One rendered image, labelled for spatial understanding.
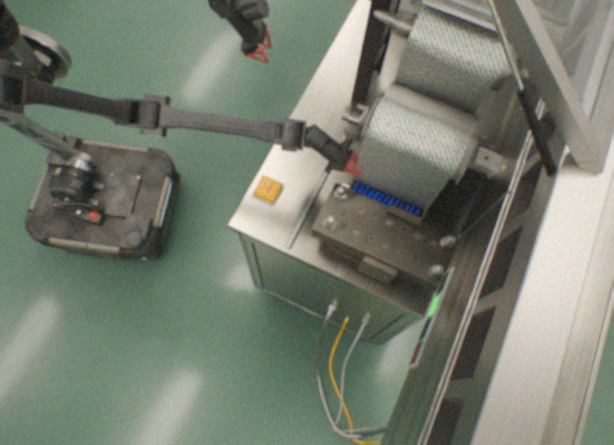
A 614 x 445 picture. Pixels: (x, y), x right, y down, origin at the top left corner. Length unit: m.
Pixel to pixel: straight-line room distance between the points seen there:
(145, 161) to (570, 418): 2.01
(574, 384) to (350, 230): 0.68
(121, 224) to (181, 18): 1.45
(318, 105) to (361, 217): 0.49
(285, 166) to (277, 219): 0.19
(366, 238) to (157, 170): 1.30
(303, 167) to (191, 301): 1.07
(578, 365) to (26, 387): 2.23
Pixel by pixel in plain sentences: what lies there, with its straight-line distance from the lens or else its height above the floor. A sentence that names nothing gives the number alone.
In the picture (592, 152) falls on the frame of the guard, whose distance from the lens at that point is 0.82.
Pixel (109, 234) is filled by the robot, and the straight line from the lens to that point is 2.32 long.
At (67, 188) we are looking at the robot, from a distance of 2.28.
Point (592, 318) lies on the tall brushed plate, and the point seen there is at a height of 1.44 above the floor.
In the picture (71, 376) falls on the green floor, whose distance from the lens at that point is 2.50.
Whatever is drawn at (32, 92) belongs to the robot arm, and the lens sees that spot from 1.20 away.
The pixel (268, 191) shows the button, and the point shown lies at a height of 0.92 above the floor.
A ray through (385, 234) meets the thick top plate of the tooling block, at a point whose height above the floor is 1.03.
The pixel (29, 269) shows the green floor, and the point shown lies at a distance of 2.70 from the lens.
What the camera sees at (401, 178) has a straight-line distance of 1.31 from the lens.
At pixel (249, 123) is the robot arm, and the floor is 1.21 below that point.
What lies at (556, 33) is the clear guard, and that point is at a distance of 0.76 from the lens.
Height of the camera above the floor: 2.30
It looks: 69 degrees down
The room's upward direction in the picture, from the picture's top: 5 degrees clockwise
